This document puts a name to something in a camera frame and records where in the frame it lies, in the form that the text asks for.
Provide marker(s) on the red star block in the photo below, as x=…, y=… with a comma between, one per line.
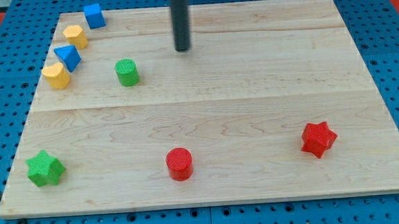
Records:
x=317, y=138

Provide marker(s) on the green star block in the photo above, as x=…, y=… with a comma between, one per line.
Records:
x=44, y=169

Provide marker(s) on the blue cube block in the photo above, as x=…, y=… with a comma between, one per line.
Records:
x=94, y=16

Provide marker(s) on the red cylinder block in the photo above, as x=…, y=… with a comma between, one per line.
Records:
x=179, y=163

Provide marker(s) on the yellow heart block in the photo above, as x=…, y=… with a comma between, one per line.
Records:
x=56, y=76

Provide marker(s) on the light wooden board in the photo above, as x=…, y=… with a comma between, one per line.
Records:
x=238, y=101

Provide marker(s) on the blue triangle block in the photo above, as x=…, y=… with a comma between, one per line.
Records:
x=69, y=56

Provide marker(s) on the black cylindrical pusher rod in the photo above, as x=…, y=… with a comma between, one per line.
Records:
x=180, y=24

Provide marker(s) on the green cylinder block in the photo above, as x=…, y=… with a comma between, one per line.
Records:
x=127, y=72

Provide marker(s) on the yellow hexagon block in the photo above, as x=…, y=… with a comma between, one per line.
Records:
x=76, y=36

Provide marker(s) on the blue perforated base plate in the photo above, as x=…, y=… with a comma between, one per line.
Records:
x=25, y=36

